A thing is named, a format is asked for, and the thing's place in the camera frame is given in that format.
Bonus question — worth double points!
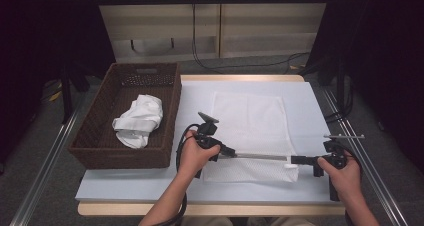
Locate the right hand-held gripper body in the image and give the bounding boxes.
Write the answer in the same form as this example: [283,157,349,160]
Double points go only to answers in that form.
[319,134,365,202]

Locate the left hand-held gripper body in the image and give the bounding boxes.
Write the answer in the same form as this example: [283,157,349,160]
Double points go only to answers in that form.
[194,111,223,150]

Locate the white mesh laundry bag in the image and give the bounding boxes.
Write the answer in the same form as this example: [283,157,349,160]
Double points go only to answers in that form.
[201,91,300,184]

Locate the white garment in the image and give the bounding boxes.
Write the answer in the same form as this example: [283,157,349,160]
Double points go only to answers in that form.
[112,94,164,150]

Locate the brown wicker basket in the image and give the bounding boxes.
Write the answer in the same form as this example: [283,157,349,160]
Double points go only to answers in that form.
[67,62,183,170]

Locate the person's left hand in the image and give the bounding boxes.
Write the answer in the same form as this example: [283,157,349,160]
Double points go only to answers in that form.
[178,129,221,180]

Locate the person's right hand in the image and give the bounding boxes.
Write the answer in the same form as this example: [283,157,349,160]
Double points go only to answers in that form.
[317,154,363,200]

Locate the white foam board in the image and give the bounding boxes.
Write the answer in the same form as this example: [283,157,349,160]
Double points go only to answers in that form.
[75,80,359,205]

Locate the person's right leg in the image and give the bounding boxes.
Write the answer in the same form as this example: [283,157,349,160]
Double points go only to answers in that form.
[269,216,316,226]

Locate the person's leg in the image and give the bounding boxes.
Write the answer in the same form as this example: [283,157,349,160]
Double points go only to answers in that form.
[269,216,316,226]
[179,215,234,226]

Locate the black metal stand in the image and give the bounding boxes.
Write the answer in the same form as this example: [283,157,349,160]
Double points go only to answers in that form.
[334,62,354,120]
[59,62,91,125]

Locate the wooden table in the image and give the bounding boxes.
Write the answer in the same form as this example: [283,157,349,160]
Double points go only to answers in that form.
[77,74,346,218]

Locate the person's left leg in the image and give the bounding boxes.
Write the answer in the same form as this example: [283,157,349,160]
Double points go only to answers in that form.
[179,215,234,226]

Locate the black curtain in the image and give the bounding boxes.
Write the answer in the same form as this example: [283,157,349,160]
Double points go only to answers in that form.
[0,0,116,164]
[304,0,424,174]

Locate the right hand-held gripper cable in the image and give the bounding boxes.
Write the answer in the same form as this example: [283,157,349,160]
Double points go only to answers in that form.
[339,145,364,226]

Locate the hand-held gripper cable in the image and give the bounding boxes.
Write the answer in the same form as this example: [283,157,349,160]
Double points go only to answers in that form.
[151,123,201,226]
[339,145,364,226]

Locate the black floor cables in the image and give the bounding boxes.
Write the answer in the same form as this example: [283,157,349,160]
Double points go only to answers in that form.
[324,82,354,124]

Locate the left hand-held gripper cable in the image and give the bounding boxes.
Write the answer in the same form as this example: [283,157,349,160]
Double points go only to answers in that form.
[151,123,201,226]

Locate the metal floor rail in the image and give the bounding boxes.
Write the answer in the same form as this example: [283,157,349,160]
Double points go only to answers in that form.
[321,87,409,226]
[9,99,88,226]

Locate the black wall cable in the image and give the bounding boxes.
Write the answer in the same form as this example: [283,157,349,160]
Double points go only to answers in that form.
[191,4,311,74]

